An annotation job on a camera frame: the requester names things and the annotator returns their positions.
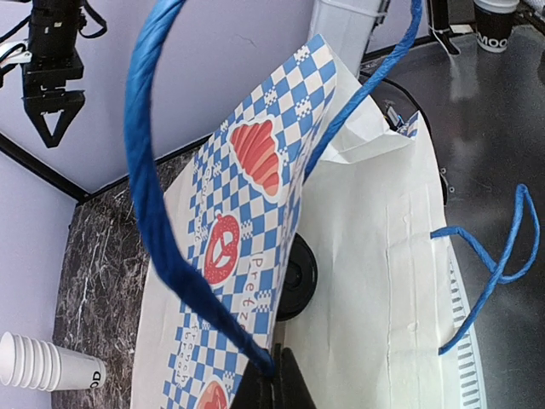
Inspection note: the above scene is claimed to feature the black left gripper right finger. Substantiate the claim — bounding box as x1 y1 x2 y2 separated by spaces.
274 345 316 409

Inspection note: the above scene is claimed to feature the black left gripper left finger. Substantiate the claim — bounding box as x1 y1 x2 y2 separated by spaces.
230 362 273 409

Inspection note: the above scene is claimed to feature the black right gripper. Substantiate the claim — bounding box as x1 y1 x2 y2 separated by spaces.
22 53 85 148

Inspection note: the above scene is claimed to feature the black coffee lid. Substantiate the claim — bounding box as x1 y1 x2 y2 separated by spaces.
276 233 318 322

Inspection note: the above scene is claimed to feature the blue checkered paper bag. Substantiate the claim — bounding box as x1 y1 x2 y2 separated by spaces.
123 0 542 409

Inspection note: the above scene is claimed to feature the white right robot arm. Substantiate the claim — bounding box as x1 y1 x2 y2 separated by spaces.
1 1 107 148

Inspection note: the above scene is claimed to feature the stack of white paper cups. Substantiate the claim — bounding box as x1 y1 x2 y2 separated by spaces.
1 331 106 392

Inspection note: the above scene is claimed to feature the background stack of cups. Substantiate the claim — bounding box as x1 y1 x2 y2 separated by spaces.
473 0 519 54

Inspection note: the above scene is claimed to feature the black vertical frame post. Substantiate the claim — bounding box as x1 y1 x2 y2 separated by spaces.
1 133 91 203

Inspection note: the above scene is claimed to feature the white slotted cable duct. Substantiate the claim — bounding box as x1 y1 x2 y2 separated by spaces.
448 246 487 409

